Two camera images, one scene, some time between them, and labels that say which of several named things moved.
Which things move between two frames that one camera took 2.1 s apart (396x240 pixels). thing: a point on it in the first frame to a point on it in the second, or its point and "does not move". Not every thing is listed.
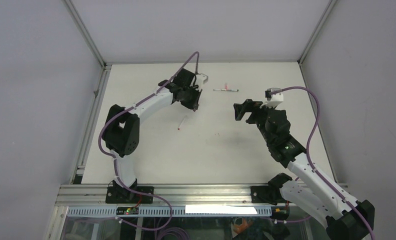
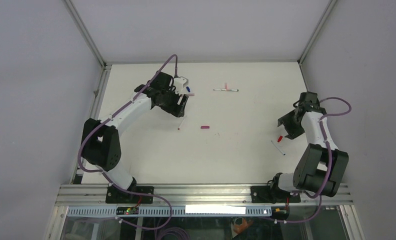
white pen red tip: [182, 122] does not move
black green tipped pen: [227, 90] does not move
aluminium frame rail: [178, 195] does not move
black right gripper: [248, 106] to [292, 133]
